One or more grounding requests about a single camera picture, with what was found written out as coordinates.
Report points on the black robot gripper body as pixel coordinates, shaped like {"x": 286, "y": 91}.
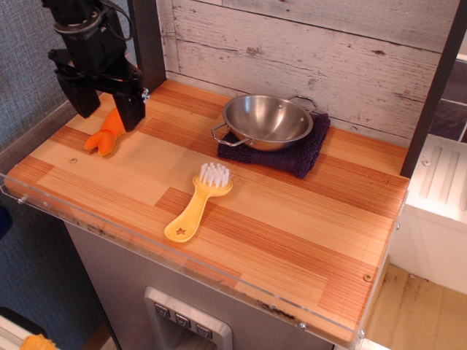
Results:
{"x": 94, "y": 57}

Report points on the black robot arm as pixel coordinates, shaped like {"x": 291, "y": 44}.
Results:
{"x": 79, "y": 11}

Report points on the yellow toy scrub brush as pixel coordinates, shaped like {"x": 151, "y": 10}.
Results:
{"x": 212, "y": 181}

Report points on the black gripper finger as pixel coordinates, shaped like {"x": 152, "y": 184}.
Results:
{"x": 83, "y": 98}
{"x": 131, "y": 108}

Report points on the grey toy fridge dispenser panel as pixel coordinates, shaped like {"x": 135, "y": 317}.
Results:
{"x": 178, "y": 325}

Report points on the dark left shelf post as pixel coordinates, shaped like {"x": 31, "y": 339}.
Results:
{"x": 148, "y": 42}

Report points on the dark right shelf post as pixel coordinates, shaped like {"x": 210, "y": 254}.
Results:
{"x": 440, "y": 79}

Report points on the dark purple folded cloth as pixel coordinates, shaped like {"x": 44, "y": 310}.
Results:
{"x": 297, "y": 159}

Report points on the dark shelf post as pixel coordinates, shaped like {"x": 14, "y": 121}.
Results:
{"x": 148, "y": 42}
{"x": 440, "y": 79}

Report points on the orange object bottom left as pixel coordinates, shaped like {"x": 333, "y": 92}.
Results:
{"x": 37, "y": 342}

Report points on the small steel two-handled pot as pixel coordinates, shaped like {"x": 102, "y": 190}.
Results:
{"x": 265, "y": 123}

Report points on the orange plush fish toy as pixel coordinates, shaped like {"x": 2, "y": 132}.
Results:
{"x": 105, "y": 139}

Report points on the white toy sink counter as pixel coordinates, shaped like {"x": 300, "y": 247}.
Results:
{"x": 430, "y": 238}

